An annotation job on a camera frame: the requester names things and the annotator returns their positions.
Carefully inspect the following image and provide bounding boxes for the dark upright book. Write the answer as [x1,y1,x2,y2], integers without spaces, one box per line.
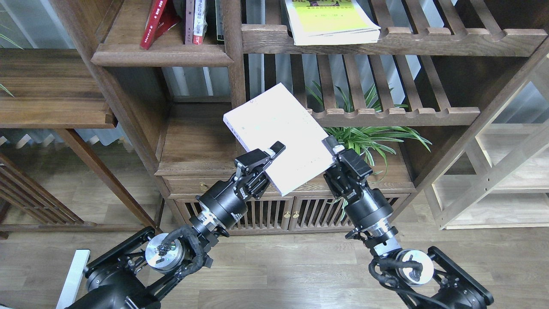
[214,0,225,44]

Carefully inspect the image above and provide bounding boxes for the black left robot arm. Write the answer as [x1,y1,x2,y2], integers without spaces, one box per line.
[70,142,286,309]

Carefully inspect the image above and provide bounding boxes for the dark wooden side table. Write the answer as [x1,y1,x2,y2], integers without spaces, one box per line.
[0,48,160,240]

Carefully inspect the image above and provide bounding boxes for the green spider plant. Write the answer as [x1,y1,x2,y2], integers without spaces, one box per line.
[305,81,431,215]

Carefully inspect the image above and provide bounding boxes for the yellow green book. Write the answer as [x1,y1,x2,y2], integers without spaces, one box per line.
[284,0,380,46]

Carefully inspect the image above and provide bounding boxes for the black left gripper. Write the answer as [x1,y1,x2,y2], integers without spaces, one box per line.
[197,142,286,231]

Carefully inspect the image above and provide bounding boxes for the white bar on floor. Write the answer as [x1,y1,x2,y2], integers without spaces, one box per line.
[56,249,90,309]

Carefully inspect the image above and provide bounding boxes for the dark wooden bookshelf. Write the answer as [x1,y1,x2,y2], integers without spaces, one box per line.
[51,0,548,224]

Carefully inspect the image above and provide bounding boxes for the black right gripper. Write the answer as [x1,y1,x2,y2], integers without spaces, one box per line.
[322,136,392,234]

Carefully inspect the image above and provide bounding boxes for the red white upright book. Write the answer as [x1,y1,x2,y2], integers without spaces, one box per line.
[192,0,208,45]

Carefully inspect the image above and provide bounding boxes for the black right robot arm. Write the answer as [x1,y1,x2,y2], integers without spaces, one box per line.
[323,136,494,309]

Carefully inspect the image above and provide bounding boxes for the light wooden shelf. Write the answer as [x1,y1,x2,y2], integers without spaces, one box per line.
[424,57,549,229]

